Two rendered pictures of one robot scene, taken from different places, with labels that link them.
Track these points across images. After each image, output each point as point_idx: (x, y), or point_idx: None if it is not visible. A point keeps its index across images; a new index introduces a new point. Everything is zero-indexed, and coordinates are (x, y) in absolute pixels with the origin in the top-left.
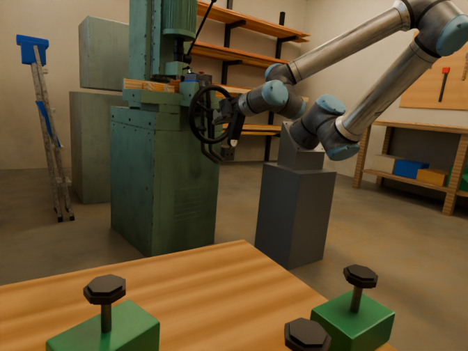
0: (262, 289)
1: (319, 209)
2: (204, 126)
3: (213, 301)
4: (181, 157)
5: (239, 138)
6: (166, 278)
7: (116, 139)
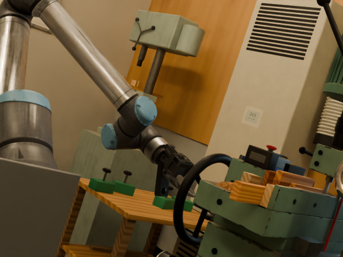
0: (123, 202)
1: None
2: None
3: (140, 205)
4: None
5: (154, 193)
6: (159, 213)
7: None
